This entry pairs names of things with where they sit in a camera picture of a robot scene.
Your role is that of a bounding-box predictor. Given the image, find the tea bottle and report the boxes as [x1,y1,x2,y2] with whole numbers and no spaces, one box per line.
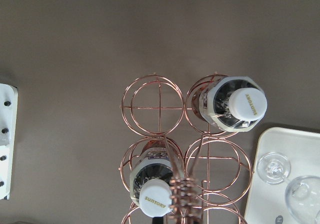
[129,147,173,218]
[191,74,268,133]

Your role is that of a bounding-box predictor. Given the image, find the cream rabbit tray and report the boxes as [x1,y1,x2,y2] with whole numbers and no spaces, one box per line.
[244,127,320,224]

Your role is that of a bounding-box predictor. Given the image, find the clear wine glass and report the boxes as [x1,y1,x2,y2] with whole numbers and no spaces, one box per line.
[256,152,320,224]

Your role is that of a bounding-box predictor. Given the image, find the rose gold wire bottle basket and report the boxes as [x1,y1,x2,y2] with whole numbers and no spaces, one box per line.
[119,74,253,224]

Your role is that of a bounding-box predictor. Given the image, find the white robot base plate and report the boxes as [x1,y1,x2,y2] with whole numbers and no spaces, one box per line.
[0,83,18,200]

